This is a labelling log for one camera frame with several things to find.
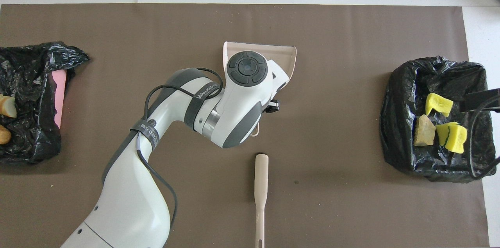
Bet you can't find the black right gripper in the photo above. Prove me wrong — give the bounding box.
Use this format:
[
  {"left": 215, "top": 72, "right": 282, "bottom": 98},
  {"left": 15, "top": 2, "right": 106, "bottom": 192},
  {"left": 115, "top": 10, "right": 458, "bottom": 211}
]
[{"left": 460, "top": 88, "right": 500, "bottom": 113}]

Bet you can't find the yellow green sponge piece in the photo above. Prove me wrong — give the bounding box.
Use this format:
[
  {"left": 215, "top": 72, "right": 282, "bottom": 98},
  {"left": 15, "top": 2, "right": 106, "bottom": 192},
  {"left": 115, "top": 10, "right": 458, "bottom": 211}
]
[{"left": 425, "top": 93, "right": 454, "bottom": 118}]

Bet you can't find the small yellow sponge piece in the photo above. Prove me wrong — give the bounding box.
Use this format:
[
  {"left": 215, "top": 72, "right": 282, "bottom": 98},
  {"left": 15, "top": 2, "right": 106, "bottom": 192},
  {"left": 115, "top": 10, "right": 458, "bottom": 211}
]
[{"left": 446, "top": 124, "right": 468, "bottom": 154}]

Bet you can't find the pale pink dustpan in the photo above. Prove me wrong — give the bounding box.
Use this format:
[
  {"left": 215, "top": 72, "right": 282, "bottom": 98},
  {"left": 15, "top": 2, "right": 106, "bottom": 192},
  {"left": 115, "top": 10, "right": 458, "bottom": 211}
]
[{"left": 223, "top": 42, "right": 297, "bottom": 137}]

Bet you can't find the large yellow sponge piece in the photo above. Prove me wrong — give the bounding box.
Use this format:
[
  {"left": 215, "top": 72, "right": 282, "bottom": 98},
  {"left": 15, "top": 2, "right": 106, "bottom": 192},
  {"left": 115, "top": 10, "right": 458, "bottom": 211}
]
[{"left": 436, "top": 122, "right": 454, "bottom": 147}]

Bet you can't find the large striped croissant toy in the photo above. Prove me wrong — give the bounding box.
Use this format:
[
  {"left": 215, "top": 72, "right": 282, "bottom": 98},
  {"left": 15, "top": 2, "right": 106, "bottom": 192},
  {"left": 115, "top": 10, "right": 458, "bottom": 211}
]
[{"left": 414, "top": 114, "right": 436, "bottom": 147}]

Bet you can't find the beige hand brush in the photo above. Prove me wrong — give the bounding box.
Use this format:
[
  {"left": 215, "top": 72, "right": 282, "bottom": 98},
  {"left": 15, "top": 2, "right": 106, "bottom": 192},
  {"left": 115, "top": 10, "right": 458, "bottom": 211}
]
[{"left": 254, "top": 153, "right": 269, "bottom": 248}]

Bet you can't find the small striped croissant toy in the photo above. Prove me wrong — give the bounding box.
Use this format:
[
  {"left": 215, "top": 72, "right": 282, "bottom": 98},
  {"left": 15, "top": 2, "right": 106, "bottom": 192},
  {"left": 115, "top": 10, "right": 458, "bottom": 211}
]
[{"left": 0, "top": 94, "right": 17, "bottom": 118}]

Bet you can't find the black bag lined bin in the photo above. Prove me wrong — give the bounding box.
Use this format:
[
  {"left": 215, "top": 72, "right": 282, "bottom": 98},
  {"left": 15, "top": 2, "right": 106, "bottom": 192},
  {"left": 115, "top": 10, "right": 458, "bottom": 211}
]
[{"left": 380, "top": 56, "right": 497, "bottom": 183}]

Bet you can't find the pink plastic bin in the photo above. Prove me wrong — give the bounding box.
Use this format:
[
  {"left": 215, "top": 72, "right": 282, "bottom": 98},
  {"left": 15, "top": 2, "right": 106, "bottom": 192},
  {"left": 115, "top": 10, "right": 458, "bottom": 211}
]
[{"left": 52, "top": 70, "right": 67, "bottom": 129}]

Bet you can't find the loose black trash bag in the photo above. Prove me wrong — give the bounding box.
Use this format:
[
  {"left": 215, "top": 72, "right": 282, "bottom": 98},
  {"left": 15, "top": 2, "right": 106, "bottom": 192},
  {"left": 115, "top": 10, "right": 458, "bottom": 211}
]
[{"left": 0, "top": 41, "right": 90, "bottom": 164}]

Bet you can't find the brown paper table mat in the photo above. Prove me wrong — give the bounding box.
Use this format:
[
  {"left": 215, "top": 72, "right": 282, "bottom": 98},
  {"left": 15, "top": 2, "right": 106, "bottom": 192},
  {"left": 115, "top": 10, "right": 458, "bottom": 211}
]
[{"left": 0, "top": 4, "right": 490, "bottom": 248}]

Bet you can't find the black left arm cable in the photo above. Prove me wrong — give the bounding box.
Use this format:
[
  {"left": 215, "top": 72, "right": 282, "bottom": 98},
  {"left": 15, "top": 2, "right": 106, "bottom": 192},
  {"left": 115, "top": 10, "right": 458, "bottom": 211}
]
[{"left": 135, "top": 68, "right": 224, "bottom": 237}]

